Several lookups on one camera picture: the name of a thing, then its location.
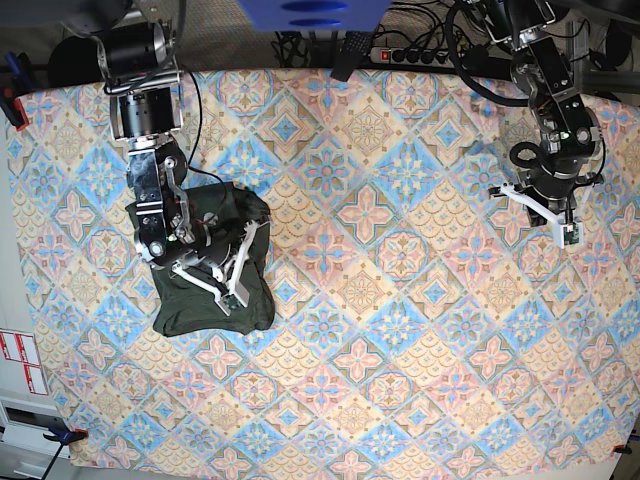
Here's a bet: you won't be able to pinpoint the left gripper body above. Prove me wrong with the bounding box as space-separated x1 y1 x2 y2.
519 160 582 213

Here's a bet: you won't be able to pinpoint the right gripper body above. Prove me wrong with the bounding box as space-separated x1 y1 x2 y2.
185 214 246 280

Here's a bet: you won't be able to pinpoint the dark green long-sleeve shirt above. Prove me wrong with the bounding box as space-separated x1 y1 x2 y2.
126 182 276 337

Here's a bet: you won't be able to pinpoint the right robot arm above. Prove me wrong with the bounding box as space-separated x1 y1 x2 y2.
98 22 255 284

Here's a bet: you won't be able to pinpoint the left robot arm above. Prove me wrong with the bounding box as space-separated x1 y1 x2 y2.
475 1 606 231

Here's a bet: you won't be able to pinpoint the colourful patterned tablecloth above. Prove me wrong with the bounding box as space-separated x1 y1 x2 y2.
6 70 639 479

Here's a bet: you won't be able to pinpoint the white power strip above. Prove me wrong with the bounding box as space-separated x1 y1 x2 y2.
369 47 453 68

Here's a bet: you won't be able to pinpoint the red white labels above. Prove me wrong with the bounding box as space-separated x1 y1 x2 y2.
1 330 48 396

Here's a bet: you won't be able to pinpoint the black round stand base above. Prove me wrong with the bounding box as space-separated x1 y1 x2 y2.
47 37 103 88

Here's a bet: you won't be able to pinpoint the blue plastic box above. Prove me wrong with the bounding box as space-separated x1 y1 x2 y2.
239 0 391 32

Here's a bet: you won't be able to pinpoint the black remote control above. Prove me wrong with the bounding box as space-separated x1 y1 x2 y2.
330 31 374 82

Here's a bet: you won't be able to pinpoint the orange clamp bottom right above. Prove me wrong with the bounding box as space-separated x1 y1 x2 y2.
613 444 632 455

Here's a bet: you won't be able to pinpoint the blue clamp bottom left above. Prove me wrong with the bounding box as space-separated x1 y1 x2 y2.
41 427 88 480

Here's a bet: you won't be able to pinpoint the blue clamp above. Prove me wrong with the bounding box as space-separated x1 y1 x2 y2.
1 52 29 131
41 427 88 480

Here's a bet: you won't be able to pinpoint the blue clamp top left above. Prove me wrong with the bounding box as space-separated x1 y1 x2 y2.
1 52 29 131

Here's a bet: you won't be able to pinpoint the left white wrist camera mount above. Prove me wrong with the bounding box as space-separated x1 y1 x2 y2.
488 183 584 249

